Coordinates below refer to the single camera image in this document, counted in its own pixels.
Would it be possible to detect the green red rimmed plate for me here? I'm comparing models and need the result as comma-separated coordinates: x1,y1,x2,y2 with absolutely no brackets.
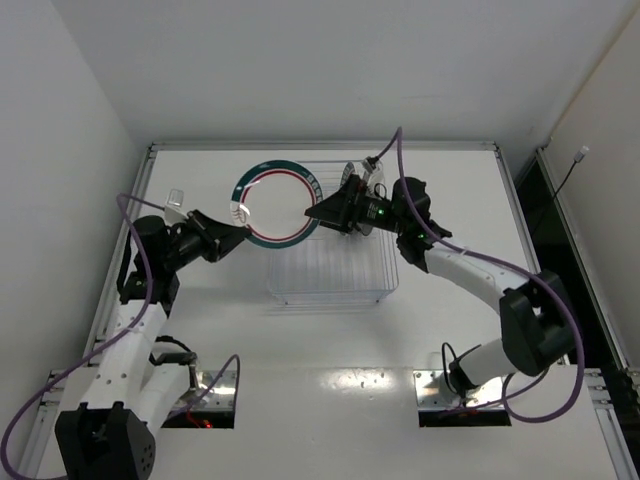
340,161,357,187
230,160,324,249

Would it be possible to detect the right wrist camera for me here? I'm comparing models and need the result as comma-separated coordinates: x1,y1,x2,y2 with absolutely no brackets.
361,156,384,185

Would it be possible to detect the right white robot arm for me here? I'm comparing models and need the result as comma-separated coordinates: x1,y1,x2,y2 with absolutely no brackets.
305,175,575,397

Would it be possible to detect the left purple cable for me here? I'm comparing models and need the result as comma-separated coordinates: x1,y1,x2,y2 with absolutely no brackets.
0,193,241,476

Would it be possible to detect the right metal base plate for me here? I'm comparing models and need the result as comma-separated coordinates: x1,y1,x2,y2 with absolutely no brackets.
413,369,503,413

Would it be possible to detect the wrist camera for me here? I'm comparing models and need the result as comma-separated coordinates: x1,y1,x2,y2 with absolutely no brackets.
163,189,187,225
361,156,384,185

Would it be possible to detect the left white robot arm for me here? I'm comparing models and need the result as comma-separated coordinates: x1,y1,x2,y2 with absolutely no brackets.
55,210,251,479

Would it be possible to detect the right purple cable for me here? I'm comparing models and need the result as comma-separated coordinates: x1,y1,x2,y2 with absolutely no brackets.
372,126,586,424

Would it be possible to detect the black wall cable with plug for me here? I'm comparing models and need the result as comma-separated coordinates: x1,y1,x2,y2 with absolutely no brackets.
552,145,590,199

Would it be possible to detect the purple cable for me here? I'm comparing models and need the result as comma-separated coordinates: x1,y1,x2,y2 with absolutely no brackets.
372,126,586,424
0,193,241,476

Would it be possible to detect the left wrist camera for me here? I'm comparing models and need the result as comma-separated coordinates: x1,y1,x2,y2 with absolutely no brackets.
163,189,187,225

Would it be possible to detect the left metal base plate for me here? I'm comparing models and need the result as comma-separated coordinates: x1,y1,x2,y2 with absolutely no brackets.
171,370,237,413

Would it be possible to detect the metal base plate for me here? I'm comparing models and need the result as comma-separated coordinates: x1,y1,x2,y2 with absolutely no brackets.
413,369,503,413
171,370,237,413

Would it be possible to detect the white plate with characters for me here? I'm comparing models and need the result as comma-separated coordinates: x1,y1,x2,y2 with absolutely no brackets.
359,160,386,236

